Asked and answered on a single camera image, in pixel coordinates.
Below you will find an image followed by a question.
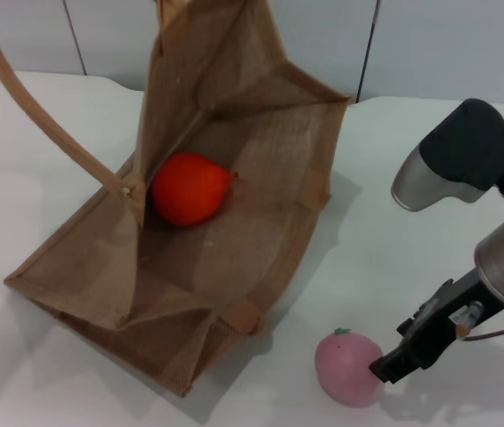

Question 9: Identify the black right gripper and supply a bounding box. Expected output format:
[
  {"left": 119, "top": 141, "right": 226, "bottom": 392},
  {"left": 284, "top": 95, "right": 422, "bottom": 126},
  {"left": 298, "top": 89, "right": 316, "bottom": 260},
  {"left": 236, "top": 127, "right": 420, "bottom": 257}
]
[{"left": 369, "top": 268, "right": 504, "bottom": 385}]

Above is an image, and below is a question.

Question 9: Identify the pink toy peach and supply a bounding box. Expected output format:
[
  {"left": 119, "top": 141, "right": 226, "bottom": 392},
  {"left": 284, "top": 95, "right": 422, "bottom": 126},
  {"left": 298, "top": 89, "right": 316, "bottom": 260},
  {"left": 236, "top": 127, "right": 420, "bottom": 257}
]
[{"left": 313, "top": 327, "right": 385, "bottom": 408}]

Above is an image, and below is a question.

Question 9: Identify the brown jute handbag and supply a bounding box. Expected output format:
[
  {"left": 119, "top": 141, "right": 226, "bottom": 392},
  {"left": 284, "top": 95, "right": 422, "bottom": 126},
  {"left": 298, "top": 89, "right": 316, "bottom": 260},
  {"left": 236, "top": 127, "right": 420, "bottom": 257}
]
[{"left": 0, "top": 0, "right": 356, "bottom": 399}]

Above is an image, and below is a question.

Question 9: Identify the orange toy fruit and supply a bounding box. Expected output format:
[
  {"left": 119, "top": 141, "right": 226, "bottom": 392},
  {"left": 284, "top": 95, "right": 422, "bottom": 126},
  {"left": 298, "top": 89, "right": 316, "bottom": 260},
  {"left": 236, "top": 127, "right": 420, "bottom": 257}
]
[{"left": 150, "top": 152, "right": 240, "bottom": 228}]

